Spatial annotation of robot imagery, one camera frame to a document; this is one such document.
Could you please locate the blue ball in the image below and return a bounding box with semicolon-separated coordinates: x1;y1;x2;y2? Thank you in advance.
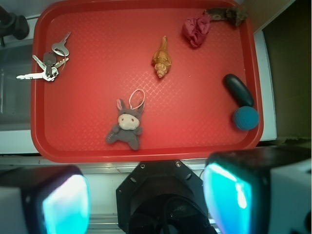
233;106;259;131

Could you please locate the orange spiral seashell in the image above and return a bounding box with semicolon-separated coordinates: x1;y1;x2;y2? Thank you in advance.
152;36;172;78

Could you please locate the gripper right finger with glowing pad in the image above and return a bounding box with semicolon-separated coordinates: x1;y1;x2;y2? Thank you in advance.
203;145;312;234

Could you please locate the silver key bunch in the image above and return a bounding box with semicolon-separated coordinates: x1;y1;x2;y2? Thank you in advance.
16;32;71;82

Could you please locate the grey plush bunny keychain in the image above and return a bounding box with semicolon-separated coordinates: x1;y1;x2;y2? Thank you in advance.
105;89;146;151

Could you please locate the red plastic tray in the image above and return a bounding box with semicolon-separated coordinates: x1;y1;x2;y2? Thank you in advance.
31;0;263;163

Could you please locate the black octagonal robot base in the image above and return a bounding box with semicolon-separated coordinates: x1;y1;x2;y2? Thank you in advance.
116;160;217;234

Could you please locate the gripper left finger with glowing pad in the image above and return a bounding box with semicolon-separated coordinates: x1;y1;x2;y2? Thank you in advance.
0;165;91;234

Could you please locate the black clamp knob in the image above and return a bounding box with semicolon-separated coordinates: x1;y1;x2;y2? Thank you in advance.
0;6;30;47

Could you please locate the crumpled maroon cloth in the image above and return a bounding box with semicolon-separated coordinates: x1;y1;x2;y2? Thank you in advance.
182;14;211;48

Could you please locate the brown furry toy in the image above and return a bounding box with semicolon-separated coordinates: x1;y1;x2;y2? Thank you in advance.
203;6;248;27

